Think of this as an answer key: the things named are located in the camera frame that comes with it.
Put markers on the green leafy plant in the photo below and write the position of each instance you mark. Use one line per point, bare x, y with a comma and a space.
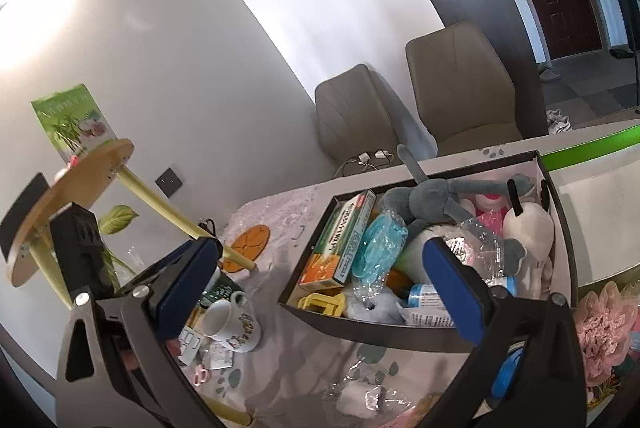
117, 218

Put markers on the white cotton in clear bag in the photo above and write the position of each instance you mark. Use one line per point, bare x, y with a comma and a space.
357, 400

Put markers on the white power strip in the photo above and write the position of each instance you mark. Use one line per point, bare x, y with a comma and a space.
372, 156

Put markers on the dark green mug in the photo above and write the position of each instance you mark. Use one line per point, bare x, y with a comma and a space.
222, 293

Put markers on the dark wall socket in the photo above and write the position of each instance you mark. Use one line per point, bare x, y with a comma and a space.
169, 182

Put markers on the blue round object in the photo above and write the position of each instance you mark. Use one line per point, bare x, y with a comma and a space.
505, 373

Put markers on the orange wooden coaster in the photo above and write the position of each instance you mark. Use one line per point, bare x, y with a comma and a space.
252, 240
235, 264

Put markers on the green orange carton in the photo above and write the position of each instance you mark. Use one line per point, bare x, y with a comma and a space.
345, 233

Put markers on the white plush toy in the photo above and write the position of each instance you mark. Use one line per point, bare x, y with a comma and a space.
530, 228

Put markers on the white sneaker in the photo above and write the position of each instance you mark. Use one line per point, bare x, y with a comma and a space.
557, 120

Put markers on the white printed mug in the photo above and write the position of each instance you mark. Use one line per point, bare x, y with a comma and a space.
232, 325

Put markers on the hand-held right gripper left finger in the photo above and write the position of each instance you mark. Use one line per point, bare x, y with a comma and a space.
176, 303

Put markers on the grey plush toy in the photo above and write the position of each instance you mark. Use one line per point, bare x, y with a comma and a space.
425, 203

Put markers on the pale blue fluffy toy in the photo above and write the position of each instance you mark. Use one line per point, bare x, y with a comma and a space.
375, 308

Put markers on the black storage box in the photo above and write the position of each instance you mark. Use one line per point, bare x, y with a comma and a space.
380, 333

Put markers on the black flat board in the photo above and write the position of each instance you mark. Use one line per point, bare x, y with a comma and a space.
25, 213

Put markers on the green wall poster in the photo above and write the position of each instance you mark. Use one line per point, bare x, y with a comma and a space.
70, 122

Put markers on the black power plug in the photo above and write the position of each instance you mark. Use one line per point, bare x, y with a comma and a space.
207, 227

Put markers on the pink plastic toy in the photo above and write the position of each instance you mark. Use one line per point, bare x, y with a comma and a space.
487, 215

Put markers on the blue plastic container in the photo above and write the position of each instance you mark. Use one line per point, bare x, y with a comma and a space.
380, 243

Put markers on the beige upholstered chair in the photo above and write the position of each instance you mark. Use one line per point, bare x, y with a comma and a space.
462, 82
352, 112

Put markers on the pink flower bouquet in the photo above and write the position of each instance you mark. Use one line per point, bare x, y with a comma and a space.
600, 333

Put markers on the round wooden stand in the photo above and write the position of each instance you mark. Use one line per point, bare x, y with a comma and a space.
75, 188

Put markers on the green-rimmed white box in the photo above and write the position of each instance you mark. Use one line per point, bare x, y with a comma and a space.
600, 208

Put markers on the blue white bottle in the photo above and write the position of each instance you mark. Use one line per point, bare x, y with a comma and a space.
425, 295

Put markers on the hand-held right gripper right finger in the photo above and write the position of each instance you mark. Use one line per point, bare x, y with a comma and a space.
457, 298

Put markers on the yellow plastic toy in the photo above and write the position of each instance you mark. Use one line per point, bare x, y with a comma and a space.
322, 303

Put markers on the pink scissors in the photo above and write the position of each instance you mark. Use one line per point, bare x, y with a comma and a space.
202, 375

